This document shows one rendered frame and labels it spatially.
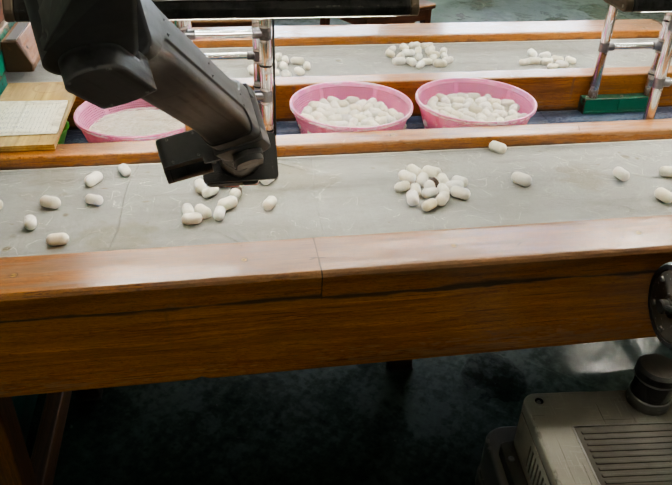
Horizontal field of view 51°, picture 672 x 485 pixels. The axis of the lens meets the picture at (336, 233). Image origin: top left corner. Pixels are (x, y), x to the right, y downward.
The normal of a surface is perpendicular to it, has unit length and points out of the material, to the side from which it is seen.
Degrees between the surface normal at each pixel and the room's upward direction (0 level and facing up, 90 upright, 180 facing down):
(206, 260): 0
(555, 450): 0
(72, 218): 0
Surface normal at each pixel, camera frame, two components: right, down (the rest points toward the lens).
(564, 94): 0.16, 0.53
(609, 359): 0.03, -0.85
